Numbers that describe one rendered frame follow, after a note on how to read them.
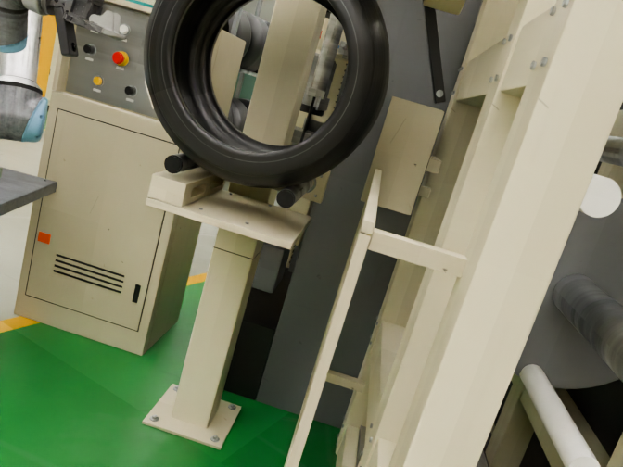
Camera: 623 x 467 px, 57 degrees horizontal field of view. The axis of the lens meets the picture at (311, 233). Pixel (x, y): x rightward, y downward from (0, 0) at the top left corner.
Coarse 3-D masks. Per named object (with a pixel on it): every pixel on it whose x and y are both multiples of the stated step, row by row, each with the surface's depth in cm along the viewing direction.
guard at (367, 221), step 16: (368, 208) 92; (368, 224) 82; (368, 240) 83; (352, 256) 84; (352, 272) 84; (352, 288) 85; (336, 304) 160; (336, 320) 86; (336, 336) 86; (320, 352) 182; (320, 368) 88; (320, 384) 88; (304, 400) 165; (304, 416) 90; (304, 432) 90; (288, 464) 92
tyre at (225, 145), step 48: (192, 0) 128; (240, 0) 152; (336, 0) 123; (144, 48) 134; (192, 48) 156; (384, 48) 127; (192, 96) 158; (384, 96) 132; (192, 144) 134; (240, 144) 160; (336, 144) 130
